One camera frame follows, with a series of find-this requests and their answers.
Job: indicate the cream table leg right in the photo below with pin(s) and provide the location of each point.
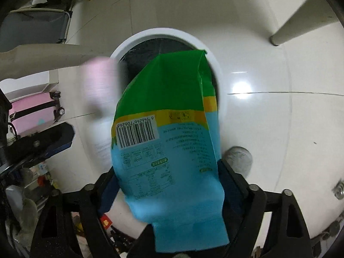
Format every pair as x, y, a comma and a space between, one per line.
311, 15

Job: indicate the pink suitcase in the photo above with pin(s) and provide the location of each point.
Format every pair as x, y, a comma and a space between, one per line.
35, 113

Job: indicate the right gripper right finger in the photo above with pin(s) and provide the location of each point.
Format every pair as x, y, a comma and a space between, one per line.
243, 211

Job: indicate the cream table leg left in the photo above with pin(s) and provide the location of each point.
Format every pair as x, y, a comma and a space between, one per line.
29, 59

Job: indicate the white toothpaste box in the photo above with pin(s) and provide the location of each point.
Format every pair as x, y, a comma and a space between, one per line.
102, 85

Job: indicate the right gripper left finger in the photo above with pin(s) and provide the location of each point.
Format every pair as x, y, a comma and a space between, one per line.
55, 233

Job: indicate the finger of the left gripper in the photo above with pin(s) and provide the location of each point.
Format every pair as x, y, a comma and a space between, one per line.
42, 145

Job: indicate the white round trash bin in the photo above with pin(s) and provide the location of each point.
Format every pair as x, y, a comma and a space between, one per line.
182, 86

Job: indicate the right grey slipper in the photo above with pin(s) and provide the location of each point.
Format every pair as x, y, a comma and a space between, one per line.
239, 159

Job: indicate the cream table leg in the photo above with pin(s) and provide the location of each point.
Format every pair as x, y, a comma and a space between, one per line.
311, 15
29, 59

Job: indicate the blue green snack bag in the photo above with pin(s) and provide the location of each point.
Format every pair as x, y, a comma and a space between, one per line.
169, 176

